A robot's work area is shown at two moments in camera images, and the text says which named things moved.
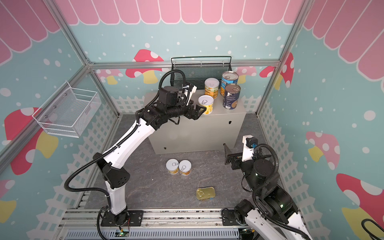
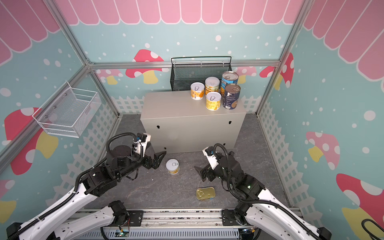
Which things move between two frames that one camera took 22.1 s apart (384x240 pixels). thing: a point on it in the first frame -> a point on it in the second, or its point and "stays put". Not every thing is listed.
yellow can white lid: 172,166 stays put
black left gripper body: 188,112 -> 146,162
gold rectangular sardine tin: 205,193 stays put
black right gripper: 235,159 -> 205,173
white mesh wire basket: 68,111 stays put
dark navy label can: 231,96 stays put
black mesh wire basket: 198,68 stays put
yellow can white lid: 211,87 stays put
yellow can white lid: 185,167 -> 197,90
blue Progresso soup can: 228,77 stays put
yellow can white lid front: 206,101 -> 213,100
